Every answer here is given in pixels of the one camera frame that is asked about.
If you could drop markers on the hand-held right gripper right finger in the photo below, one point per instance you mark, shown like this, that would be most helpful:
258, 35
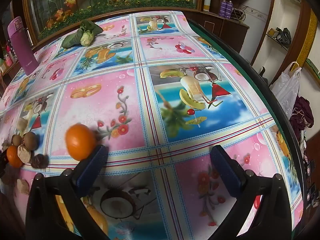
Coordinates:
226, 175

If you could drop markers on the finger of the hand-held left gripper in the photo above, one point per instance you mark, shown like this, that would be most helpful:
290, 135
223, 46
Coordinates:
2, 163

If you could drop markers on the printed pink tablecloth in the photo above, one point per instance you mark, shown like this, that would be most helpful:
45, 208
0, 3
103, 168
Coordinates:
105, 100

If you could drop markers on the pale cube food piece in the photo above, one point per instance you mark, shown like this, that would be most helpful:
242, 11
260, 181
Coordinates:
21, 124

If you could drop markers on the purple spray can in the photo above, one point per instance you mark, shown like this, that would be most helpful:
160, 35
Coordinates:
229, 10
223, 8

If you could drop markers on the dark red dates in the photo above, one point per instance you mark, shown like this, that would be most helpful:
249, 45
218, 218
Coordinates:
39, 161

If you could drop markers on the white plastic bag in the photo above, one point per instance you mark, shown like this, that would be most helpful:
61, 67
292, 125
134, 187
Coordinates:
287, 90

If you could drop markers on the green leafy vegetable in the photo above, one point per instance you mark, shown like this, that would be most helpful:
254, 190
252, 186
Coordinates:
75, 38

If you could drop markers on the orange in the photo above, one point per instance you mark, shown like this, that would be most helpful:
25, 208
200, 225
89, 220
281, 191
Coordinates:
78, 140
13, 158

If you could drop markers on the tan round food piece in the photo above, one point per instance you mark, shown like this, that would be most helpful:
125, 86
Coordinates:
23, 154

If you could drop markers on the purple thermos bottle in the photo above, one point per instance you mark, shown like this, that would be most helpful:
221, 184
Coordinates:
22, 47

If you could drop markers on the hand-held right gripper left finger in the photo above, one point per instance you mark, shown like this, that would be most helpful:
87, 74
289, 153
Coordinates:
91, 172

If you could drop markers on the dark red cloth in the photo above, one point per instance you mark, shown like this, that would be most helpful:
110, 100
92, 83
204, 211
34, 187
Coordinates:
302, 115

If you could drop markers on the small beige food piece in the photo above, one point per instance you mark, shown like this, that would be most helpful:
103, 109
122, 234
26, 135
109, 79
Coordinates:
22, 186

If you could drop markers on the brown kiwi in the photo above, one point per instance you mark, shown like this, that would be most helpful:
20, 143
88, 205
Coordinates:
30, 140
17, 140

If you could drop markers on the wooden cabinet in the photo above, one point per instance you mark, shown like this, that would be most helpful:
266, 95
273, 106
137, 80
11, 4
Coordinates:
217, 27

